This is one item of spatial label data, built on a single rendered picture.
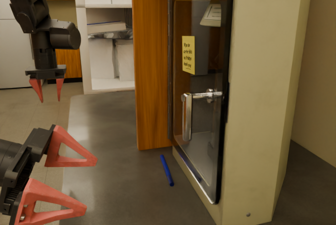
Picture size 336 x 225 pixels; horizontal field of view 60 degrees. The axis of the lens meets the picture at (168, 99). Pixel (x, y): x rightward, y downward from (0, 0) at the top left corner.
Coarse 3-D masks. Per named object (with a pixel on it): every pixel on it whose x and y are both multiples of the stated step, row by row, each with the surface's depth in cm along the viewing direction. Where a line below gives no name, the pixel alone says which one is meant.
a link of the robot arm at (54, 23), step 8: (16, 16) 71; (24, 16) 70; (48, 16) 78; (24, 24) 72; (32, 24) 72; (40, 24) 75; (48, 24) 75; (56, 24) 74; (64, 24) 74; (72, 24) 75; (24, 32) 74; (32, 32) 73; (56, 32) 74; (64, 32) 74; (72, 32) 75; (56, 40) 75; (64, 40) 74; (72, 40) 75; (80, 40) 79; (56, 48) 77; (64, 48) 77; (72, 48) 76
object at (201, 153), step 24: (192, 0) 56; (216, 0) 46; (192, 24) 57; (216, 24) 47; (216, 48) 48; (216, 72) 49; (216, 96) 49; (192, 120) 62; (216, 120) 50; (192, 144) 63; (216, 144) 51; (192, 168) 65; (216, 168) 52; (216, 192) 53
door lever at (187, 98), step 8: (208, 88) 52; (184, 96) 50; (192, 96) 50; (200, 96) 51; (208, 96) 51; (184, 104) 51; (192, 104) 51; (184, 112) 51; (184, 120) 51; (184, 128) 52; (184, 136) 52
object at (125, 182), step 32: (96, 96) 138; (128, 96) 138; (96, 128) 102; (128, 128) 102; (128, 160) 81; (160, 160) 81; (288, 160) 81; (320, 160) 81; (64, 192) 68; (96, 192) 68; (128, 192) 68; (160, 192) 68; (192, 192) 68; (288, 192) 68; (320, 192) 68; (64, 224) 58; (96, 224) 58; (128, 224) 58; (160, 224) 58; (192, 224) 58; (256, 224) 58; (288, 224) 58; (320, 224) 58
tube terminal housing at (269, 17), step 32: (256, 0) 44; (288, 0) 45; (256, 32) 45; (288, 32) 47; (256, 64) 47; (288, 64) 48; (256, 96) 49; (288, 96) 52; (256, 128) 51; (288, 128) 62; (224, 160) 51; (256, 160) 53; (224, 192) 53; (256, 192) 55; (224, 224) 55
